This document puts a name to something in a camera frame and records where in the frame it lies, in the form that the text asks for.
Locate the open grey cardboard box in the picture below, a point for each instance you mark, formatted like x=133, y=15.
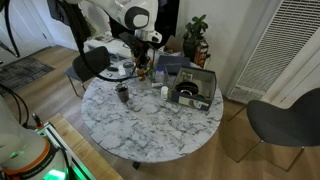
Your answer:
x=200, y=83

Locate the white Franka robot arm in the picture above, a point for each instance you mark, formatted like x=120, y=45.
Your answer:
x=133, y=13

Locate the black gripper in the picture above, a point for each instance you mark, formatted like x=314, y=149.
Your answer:
x=138, y=45

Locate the white wall heater grille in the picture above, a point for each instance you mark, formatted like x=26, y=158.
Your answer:
x=283, y=43

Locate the brown cardboard box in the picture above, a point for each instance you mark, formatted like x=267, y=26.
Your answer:
x=173, y=45

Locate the black remote control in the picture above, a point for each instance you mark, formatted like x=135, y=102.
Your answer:
x=112, y=69

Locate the green bottle with red lid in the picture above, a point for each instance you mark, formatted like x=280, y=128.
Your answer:
x=151, y=71

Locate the black rod with red tip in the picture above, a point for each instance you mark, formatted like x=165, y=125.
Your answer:
x=36, y=120

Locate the transparent bottle with red lid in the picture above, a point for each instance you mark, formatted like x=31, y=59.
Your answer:
x=142, y=74

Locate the black table pedestal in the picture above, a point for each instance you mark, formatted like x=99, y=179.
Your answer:
x=136, y=165

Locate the white low cabinet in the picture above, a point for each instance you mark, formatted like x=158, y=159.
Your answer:
x=103, y=45

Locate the black bowl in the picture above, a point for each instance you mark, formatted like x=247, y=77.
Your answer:
x=186, y=88

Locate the wooden platform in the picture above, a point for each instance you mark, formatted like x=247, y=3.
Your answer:
x=83, y=150

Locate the transparent container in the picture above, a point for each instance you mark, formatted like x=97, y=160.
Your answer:
x=141, y=85

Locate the grey patterned rug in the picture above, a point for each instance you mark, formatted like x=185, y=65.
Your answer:
x=23, y=71

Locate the dark chair with thin legs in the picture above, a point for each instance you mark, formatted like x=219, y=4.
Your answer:
x=286, y=123
x=95, y=60

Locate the green potted plant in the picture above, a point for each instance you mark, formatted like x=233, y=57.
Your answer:
x=195, y=31

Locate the dark blue notebook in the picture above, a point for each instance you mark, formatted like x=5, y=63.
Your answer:
x=173, y=61

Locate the dark hanging clothes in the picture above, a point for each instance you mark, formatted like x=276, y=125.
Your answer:
x=55, y=10

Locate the small white cup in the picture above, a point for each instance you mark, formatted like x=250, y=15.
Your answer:
x=164, y=93

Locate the dark cup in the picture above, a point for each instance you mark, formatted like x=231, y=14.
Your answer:
x=122, y=94

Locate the small white card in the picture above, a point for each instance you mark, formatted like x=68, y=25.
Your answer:
x=121, y=70

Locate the clear container with blue lid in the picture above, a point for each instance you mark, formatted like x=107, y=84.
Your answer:
x=160, y=76

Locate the small white tube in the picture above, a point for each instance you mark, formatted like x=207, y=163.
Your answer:
x=157, y=85

